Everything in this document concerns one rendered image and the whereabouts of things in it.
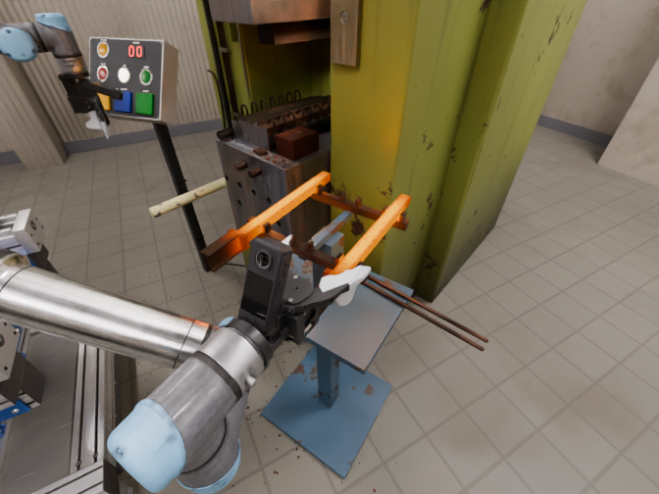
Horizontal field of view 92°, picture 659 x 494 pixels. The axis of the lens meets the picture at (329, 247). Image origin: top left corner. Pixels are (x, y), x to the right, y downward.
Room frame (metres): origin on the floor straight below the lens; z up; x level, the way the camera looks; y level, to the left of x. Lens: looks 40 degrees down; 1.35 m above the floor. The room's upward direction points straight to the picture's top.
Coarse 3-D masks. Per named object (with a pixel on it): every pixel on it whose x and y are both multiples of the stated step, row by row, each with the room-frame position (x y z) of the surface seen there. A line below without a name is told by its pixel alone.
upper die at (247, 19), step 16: (224, 0) 1.12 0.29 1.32; (240, 0) 1.07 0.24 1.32; (256, 0) 1.05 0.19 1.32; (272, 0) 1.09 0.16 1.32; (288, 0) 1.14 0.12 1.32; (304, 0) 1.19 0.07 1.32; (320, 0) 1.24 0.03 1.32; (224, 16) 1.13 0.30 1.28; (240, 16) 1.07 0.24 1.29; (256, 16) 1.05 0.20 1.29; (272, 16) 1.09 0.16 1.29; (288, 16) 1.14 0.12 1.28; (304, 16) 1.18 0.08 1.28; (320, 16) 1.24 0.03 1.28
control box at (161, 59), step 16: (96, 48) 1.42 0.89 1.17; (112, 48) 1.40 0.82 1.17; (128, 48) 1.37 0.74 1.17; (144, 48) 1.36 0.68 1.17; (160, 48) 1.34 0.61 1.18; (176, 48) 1.40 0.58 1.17; (96, 64) 1.39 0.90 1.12; (112, 64) 1.37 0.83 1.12; (128, 64) 1.35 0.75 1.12; (144, 64) 1.33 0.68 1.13; (160, 64) 1.32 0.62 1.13; (176, 64) 1.38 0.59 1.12; (96, 80) 1.36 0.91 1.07; (112, 80) 1.34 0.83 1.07; (128, 80) 1.32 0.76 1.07; (160, 80) 1.29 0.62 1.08; (176, 80) 1.35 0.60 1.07; (160, 96) 1.26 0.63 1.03; (176, 96) 1.33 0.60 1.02; (112, 112) 1.29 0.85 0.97; (160, 112) 1.23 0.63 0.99
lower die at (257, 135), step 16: (320, 96) 1.43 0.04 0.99; (256, 112) 1.25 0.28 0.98; (272, 112) 1.19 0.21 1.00; (304, 112) 1.21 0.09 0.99; (320, 112) 1.23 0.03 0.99; (240, 128) 1.14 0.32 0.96; (256, 128) 1.08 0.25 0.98; (272, 128) 1.06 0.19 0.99; (288, 128) 1.11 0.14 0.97; (320, 128) 1.23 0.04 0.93; (256, 144) 1.08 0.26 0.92
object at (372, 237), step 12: (396, 204) 0.66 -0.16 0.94; (408, 204) 0.68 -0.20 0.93; (384, 216) 0.61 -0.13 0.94; (396, 216) 0.62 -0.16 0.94; (372, 228) 0.56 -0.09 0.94; (384, 228) 0.56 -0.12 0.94; (360, 240) 0.52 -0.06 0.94; (372, 240) 0.52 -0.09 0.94; (348, 252) 0.48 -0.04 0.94; (360, 252) 0.48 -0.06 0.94; (348, 264) 0.44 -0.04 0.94
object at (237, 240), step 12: (312, 180) 0.78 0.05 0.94; (324, 180) 0.79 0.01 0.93; (300, 192) 0.71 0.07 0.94; (312, 192) 0.74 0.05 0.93; (276, 204) 0.66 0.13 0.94; (288, 204) 0.66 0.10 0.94; (264, 216) 0.61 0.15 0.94; (276, 216) 0.62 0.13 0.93; (240, 228) 0.56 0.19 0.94; (252, 228) 0.56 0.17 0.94; (216, 240) 0.50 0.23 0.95; (228, 240) 0.50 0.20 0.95; (240, 240) 0.52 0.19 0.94; (204, 252) 0.47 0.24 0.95; (216, 252) 0.47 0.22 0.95; (228, 252) 0.50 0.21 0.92; (216, 264) 0.47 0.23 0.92
